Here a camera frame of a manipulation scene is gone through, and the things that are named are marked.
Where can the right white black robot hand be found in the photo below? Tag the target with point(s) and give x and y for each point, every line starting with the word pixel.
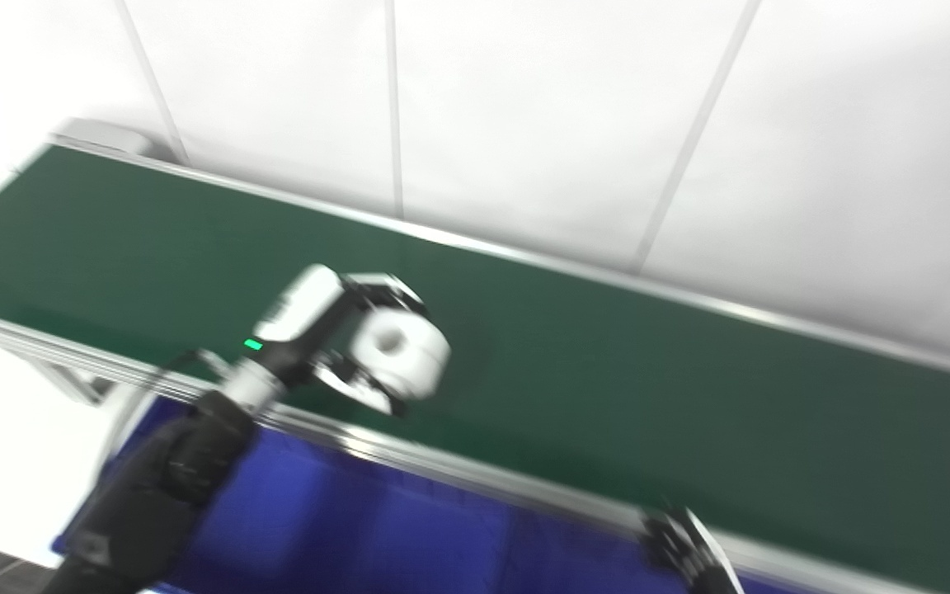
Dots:
pixel 689 553

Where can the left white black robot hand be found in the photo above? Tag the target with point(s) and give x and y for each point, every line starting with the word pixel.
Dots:
pixel 298 309

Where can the green conveyor belt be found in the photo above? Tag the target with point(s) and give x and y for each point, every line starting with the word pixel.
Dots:
pixel 623 371
pixel 442 462

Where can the aluminium conveyor leg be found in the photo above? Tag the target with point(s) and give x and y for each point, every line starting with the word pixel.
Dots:
pixel 71 381

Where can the white cylindrical part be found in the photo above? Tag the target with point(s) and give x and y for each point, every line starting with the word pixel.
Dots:
pixel 405 351

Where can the blue plastic bin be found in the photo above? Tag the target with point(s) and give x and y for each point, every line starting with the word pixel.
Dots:
pixel 582 553
pixel 343 528

